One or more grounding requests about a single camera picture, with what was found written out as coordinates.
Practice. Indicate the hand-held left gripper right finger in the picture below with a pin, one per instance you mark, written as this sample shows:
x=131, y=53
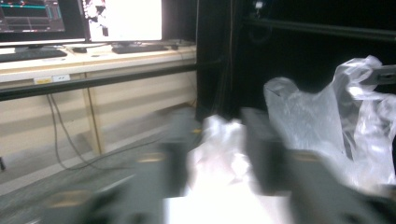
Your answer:
x=274, y=168

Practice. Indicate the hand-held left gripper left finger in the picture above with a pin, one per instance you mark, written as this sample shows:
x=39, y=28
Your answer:
x=149, y=186

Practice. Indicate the clear smiley plastic bag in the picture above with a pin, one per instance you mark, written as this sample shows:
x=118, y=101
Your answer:
x=311, y=118

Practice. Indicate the black curtain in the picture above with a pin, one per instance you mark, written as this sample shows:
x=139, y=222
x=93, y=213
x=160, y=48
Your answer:
x=295, y=46

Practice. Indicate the beige wooden desk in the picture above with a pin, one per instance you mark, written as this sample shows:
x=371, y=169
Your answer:
x=93, y=62

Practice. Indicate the black keyboard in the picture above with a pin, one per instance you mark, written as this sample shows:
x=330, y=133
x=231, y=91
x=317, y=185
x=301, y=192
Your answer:
x=31, y=54
x=138, y=48

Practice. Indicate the black computer mouse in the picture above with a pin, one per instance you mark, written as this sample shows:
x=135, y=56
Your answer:
x=80, y=49

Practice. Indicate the bright white screen monitor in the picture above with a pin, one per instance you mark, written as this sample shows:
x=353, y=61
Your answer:
x=124, y=20

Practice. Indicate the dark screen monitor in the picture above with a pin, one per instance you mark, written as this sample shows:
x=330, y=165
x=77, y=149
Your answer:
x=34, y=18

